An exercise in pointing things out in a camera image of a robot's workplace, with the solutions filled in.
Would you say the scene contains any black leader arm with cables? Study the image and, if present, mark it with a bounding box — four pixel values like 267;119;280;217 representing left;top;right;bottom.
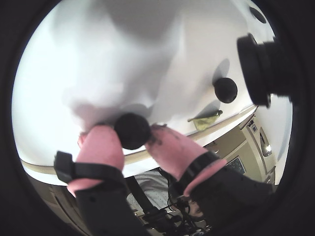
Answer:
142;186;212;236

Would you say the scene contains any person's clothed body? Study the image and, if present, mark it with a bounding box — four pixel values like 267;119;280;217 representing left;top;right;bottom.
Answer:
125;169;178;217

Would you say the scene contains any yellowish green leaf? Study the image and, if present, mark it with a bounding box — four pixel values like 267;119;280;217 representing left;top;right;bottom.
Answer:
187;110;223;131

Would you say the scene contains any pink padded gripper finger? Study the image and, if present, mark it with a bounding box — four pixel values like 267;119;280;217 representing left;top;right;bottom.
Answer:
53;124;149;236
144;124;275;236

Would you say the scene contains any beige cabinet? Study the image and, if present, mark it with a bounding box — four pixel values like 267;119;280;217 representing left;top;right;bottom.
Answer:
206;108;280;185

